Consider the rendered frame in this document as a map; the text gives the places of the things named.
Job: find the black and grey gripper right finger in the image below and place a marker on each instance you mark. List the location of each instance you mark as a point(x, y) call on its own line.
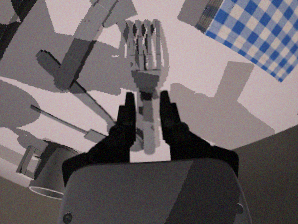
point(187, 145)

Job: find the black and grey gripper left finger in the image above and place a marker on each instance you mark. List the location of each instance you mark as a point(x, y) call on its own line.
point(114, 148)

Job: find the silver fork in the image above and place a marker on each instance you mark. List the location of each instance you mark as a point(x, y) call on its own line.
point(146, 80)

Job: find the blue and white checkered towel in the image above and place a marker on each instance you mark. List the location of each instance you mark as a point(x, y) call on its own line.
point(263, 31)

